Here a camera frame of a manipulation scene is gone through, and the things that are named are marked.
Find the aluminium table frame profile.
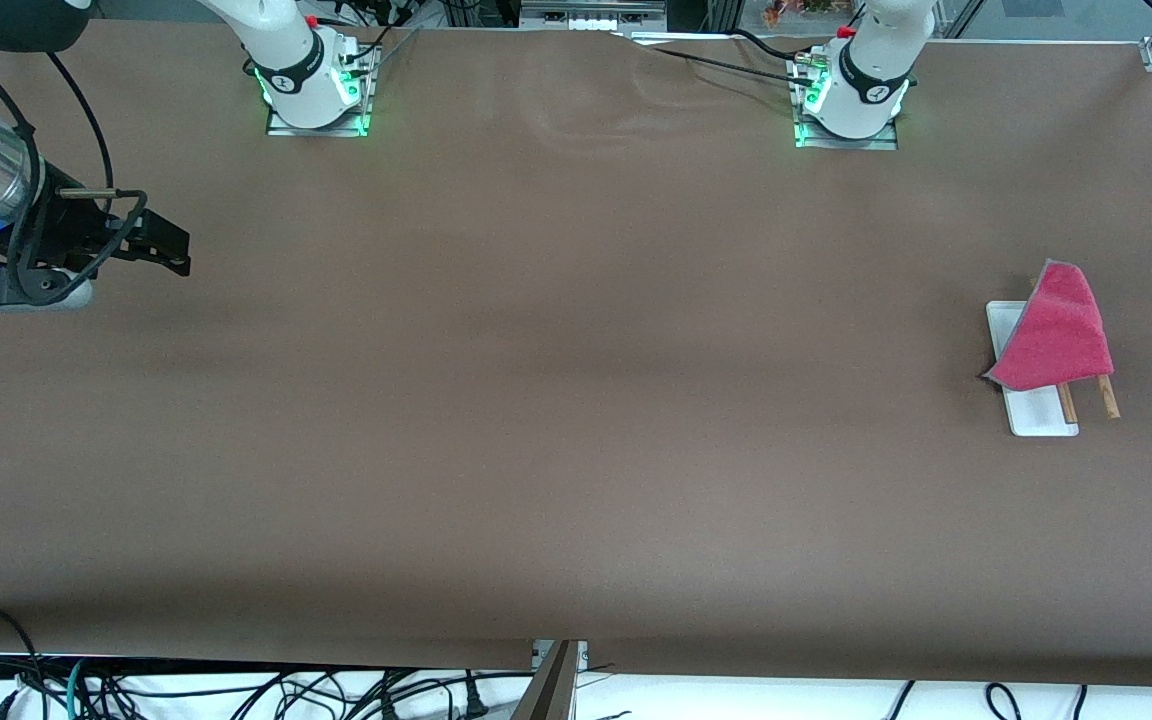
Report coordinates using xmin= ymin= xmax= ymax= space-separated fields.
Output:
xmin=514 ymin=640 xmax=589 ymax=720

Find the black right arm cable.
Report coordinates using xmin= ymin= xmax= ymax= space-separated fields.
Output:
xmin=0 ymin=20 xmax=149 ymax=306

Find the white power strip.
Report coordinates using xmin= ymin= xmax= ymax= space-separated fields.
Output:
xmin=519 ymin=0 xmax=667 ymax=31

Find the black cable on table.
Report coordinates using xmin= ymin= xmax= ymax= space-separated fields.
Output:
xmin=616 ymin=28 xmax=817 ymax=86

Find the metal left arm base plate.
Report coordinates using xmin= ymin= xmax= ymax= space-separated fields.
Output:
xmin=793 ymin=55 xmax=899 ymax=151

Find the tangled black cable bundle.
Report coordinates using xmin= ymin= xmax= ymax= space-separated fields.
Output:
xmin=86 ymin=665 xmax=462 ymax=720

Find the brown table cover sheet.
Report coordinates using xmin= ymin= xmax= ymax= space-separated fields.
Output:
xmin=0 ymin=18 xmax=1152 ymax=689

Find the white rack with wooden bars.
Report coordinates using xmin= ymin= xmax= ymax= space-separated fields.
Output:
xmin=985 ymin=300 xmax=1122 ymax=438

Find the pink and grey towel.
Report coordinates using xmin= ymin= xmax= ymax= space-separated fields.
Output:
xmin=982 ymin=259 xmax=1115 ymax=392

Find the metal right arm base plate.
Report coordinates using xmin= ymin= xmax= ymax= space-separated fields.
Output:
xmin=266 ymin=45 xmax=374 ymax=138

